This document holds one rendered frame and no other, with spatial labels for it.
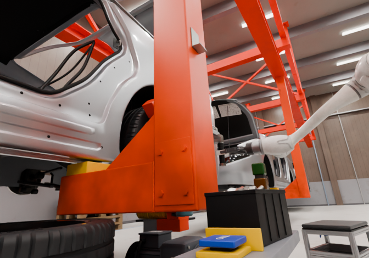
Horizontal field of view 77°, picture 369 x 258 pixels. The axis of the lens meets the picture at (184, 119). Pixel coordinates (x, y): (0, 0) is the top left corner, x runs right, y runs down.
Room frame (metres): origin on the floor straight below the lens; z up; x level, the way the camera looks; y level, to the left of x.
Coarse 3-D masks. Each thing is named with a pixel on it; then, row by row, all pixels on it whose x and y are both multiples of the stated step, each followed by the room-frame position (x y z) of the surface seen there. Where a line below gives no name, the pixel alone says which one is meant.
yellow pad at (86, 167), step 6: (84, 162) 0.98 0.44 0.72; (90, 162) 0.98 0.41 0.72; (96, 162) 1.01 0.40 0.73; (72, 168) 1.02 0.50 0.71; (78, 168) 1.00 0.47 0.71; (84, 168) 0.98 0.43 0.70; (90, 168) 0.98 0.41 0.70; (96, 168) 1.01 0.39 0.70; (102, 168) 1.04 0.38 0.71; (66, 174) 1.04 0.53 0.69; (72, 174) 1.01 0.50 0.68
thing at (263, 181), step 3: (255, 180) 0.80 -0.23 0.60; (258, 180) 0.79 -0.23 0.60; (261, 180) 0.79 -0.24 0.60; (264, 180) 0.78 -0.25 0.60; (267, 180) 0.81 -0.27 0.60; (255, 183) 0.80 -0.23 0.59; (258, 183) 0.79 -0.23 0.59; (261, 183) 0.79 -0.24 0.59; (264, 183) 0.78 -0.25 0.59; (267, 183) 0.80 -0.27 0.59; (255, 186) 0.80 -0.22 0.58; (258, 186) 0.80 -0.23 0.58; (264, 186) 0.79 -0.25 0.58; (267, 186) 0.80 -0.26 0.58
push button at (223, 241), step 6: (204, 240) 0.47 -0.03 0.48; (210, 240) 0.47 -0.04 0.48; (216, 240) 0.46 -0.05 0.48; (222, 240) 0.46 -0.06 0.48; (228, 240) 0.45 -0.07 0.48; (234, 240) 0.45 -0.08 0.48; (240, 240) 0.47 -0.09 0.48; (246, 240) 0.50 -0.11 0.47; (204, 246) 0.47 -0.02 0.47; (210, 246) 0.47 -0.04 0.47; (216, 246) 0.46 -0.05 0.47; (222, 246) 0.45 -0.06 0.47; (228, 246) 0.45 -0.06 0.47; (234, 246) 0.45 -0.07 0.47
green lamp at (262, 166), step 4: (252, 164) 0.80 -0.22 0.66; (256, 164) 0.79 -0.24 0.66; (260, 164) 0.79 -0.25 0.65; (264, 164) 0.80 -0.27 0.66; (252, 168) 0.80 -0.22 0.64; (256, 168) 0.79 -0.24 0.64; (260, 168) 0.79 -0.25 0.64; (264, 168) 0.79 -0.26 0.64; (256, 172) 0.79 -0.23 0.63; (260, 172) 0.79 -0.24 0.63; (264, 172) 0.79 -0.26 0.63
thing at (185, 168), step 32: (160, 0) 0.76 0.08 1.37; (192, 0) 0.76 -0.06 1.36; (160, 32) 0.76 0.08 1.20; (192, 32) 0.73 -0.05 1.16; (160, 64) 0.76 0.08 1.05; (192, 64) 0.72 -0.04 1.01; (160, 96) 0.76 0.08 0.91; (192, 96) 0.71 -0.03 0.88; (160, 128) 0.76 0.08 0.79; (192, 128) 0.70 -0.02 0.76; (160, 160) 0.76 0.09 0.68; (192, 160) 0.70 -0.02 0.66; (160, 192) 0.75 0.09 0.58; (192, 192) 0.70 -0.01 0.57
